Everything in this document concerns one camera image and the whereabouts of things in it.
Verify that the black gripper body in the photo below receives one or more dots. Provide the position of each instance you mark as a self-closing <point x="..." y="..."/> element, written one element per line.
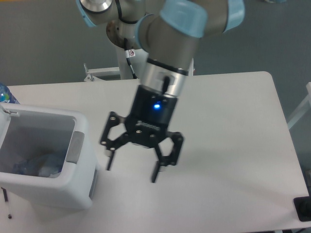
<point x="150" y="114"/>

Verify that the white table clamp bracket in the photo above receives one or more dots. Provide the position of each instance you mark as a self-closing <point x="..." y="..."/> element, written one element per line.
<point x="191" y="69"/>

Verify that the white plastic trash can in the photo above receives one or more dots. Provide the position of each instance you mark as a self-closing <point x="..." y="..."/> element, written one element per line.
<point x="27" y="132"/>

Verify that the white paper packet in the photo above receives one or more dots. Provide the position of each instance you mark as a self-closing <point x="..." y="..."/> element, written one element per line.
<point x="49" y="171"/>

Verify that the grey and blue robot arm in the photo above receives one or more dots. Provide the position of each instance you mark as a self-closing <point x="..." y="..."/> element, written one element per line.
<point x="170" y="39"/>

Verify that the clear plastic water bottle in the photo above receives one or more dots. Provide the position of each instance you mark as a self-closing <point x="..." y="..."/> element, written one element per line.
<point x="32" y="166"/>

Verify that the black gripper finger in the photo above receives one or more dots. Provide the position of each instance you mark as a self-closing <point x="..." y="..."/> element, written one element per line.
<point x="110" y="141"/>
<point x="167" y="160"/>

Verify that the blue labelled bottle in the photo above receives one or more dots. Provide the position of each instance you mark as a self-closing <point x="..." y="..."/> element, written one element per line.
<point x="6" y="96"/>

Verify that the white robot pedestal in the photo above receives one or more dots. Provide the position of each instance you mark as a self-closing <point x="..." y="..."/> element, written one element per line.
<point x="131" y="58"/>

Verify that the black pen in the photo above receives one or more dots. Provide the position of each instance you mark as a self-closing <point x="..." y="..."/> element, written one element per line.
<point x="6" y="200"/>

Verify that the white metal frame right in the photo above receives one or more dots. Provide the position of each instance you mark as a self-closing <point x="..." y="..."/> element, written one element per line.
<point x="301" y="109"/>

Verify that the black device at table edge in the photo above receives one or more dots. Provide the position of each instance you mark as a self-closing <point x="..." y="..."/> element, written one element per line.
<point x="303" y="208"/>

